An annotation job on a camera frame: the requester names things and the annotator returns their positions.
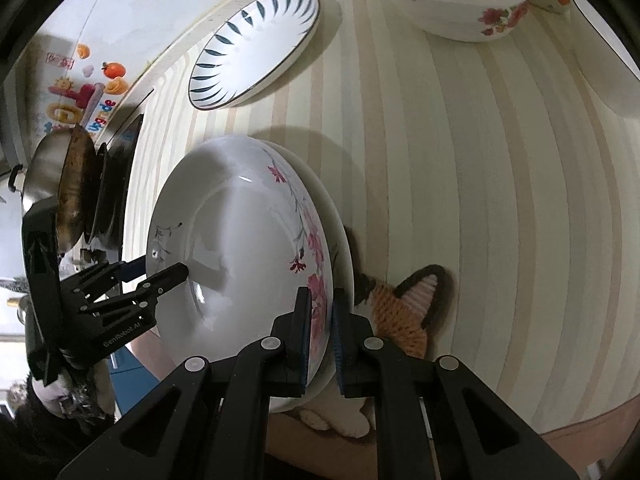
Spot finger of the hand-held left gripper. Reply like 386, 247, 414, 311
60, 259, 151, 306
85, 261, 191, 315

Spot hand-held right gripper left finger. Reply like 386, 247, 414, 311
57, 287, 313, 480

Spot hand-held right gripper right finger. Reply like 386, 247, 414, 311
332, 287, 581, 480

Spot white plate pink flowers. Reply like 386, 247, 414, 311
146, 136, 333, 398

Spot plain white plate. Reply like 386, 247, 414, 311
260, 140, 357, 411

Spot white plate blue leaf pattern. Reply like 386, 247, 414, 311
188, 0, 321, 111

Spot white floral bowl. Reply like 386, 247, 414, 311
377, 0, 532, 43

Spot orange knitted cat toy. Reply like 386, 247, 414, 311
300, 264, 452, 436

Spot steel wok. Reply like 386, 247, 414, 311
7, 126, 99, 257

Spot striped tablecloth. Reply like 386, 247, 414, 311
122, 0, 640, 436

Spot colourful wall sticker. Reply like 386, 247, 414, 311
35, 42, 132, 142

